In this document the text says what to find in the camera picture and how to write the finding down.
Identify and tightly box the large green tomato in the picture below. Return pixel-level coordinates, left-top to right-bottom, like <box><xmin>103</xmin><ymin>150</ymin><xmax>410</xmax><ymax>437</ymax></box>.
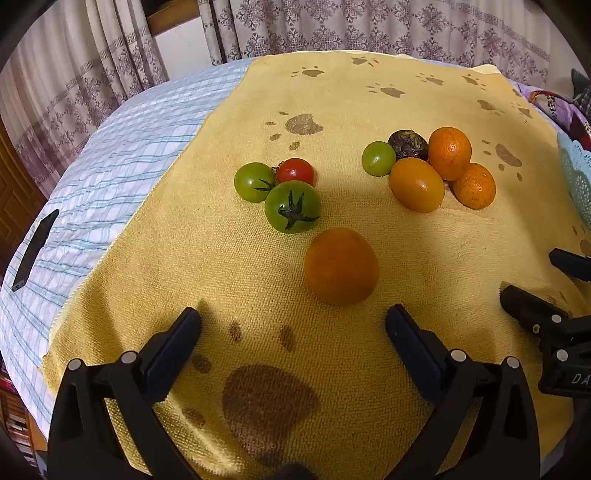
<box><xmin>264</xmin><ymin>181</ymin><xmax>322</xmax><ymax>234</ymax></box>

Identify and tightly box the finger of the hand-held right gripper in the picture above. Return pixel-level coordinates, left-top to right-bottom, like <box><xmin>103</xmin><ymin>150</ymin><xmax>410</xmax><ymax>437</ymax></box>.
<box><xmin>500</xmin><ymin>285</ymin><xmax>591</xmax><ymax>352</ymax></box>
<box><xmin>549</xmin><ymin>248</ymin><xmax>591</xmax><ymax>280</ymax></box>

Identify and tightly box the colourful floral quilt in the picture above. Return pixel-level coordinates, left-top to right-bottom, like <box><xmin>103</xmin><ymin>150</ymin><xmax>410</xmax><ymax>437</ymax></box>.
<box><xmin>512</xmin><ymin>78</ymin><xmax>591</xmax><ymax>144</ymax></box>

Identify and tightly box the small mandarin orange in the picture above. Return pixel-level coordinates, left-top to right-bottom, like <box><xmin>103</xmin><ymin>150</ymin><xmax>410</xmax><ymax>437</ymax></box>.
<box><xmin>452</xmin><ymin>162</ymin><xmax>497</xmax><ymax>210</ymax></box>

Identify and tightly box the dark wrinkled passion fruit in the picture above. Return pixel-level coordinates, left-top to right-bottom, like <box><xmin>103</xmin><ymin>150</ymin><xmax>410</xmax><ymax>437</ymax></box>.
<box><xmin>387</xmin><ymin>130</ymin><xmax>430</xmax><ymax>162</ymax></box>

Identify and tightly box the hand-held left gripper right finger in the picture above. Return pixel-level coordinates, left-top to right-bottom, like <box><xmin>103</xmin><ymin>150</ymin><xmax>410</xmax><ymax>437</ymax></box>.
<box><xmin>385</xmin><ymin>304</ymin><xmax>541</xmax><ymax>480</ymax></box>

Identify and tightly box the large mandarin orange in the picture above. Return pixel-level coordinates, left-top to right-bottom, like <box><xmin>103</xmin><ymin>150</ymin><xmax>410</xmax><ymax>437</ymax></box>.
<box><xmin>428</xmin><ymin>127</ymin><xmax>472</xmax><ymax>182</ymax></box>

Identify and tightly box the yellow-orange tomato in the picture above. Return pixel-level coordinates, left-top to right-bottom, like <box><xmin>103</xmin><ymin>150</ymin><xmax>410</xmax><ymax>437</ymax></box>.
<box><xmin>389</xmin><ymin>157</ymin><xmax>446</xmax><ymax>213</ymax></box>

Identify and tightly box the round orange tomato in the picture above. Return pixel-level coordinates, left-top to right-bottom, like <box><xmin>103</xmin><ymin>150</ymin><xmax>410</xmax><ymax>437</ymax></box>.
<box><xmin>304</xmin><ymin>227</ymin><xmax>380</xmax><ymax>306</ymax></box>

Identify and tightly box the red cherry tomato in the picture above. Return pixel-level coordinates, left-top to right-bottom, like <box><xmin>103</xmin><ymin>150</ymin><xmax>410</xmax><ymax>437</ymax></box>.
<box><xmin>276</xmin><ymin>157</ymin><xmax>315</xmax><ymax>188</ymax></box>

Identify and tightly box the light blue lattice basket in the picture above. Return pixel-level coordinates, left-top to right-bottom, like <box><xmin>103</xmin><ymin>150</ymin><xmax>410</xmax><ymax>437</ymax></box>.
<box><xmin>556</xmin><ymin>131</ymin><xmax>591</xmax><ymax>217</ymax></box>

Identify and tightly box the brown wooden door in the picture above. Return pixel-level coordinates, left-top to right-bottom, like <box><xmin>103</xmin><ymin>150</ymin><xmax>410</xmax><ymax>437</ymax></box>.
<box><xmin>0</xmin><ymin>117</ymin><xmax>49</xmax><ymax>282</ymax></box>

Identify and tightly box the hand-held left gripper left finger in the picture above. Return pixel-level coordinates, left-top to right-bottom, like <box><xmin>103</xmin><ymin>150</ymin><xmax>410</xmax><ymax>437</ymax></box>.
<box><xmin>47</xmin><ymin>307</ymin><xmax>204</xmax><ymax>480</ymax></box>

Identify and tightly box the green tomato with stem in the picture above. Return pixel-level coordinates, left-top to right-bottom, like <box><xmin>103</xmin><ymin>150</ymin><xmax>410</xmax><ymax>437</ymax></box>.
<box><xmin>234</xmin><ymin>162</ymin><xmax>278</xmax><ymax>203</ymax></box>

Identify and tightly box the black phone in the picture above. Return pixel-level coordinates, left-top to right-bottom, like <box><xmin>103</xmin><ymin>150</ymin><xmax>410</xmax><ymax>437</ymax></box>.
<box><xmin>11</xmin><ymin>209</ymin><xmax>60</xmax><ymax>292</ymax></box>

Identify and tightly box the stack of books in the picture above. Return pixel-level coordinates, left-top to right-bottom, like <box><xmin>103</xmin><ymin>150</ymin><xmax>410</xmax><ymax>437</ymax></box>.
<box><xmin>0</xmin><ymin>364</ymin><xmax>40</xmax><ymax>467</ymax></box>

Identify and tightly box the yellow paw print towel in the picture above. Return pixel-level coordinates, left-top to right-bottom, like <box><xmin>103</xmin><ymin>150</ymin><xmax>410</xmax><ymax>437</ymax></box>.
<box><xmin>42</xmin><ymin>50</ymin><xmax>591</xmax><ymax>480</ymax></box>

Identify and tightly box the wooden window frame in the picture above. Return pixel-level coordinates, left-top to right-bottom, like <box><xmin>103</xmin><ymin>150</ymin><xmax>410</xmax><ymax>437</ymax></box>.
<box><xmin>147</xmin><ymin>0</ymin><xmax>200</xmax><ymax>35</ymax></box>

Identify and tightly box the patterned white curtain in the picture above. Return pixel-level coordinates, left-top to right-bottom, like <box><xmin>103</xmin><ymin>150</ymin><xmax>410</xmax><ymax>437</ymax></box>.
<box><xmin>0</xmin><ymin>0</ymin><xmax>169</xmax><ymax>199</ymax></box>
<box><xmin>198</xmin><ymin>0</ymin><xmax>568</xmax><ymax>88</ymax></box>

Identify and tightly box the dark plaid pillow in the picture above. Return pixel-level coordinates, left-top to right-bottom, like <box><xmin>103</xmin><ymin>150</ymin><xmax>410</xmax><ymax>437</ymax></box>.
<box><xmin>570</xmin><ymin>68</ymin><xmax>591</xmax><ymax>121</ymax></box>

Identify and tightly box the small light green tomato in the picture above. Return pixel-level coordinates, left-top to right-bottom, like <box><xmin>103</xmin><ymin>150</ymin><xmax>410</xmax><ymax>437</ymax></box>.
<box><xmin>361</xmin><ymin>141</ymin><xmax>397</xmax><ymax>177</ymax></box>

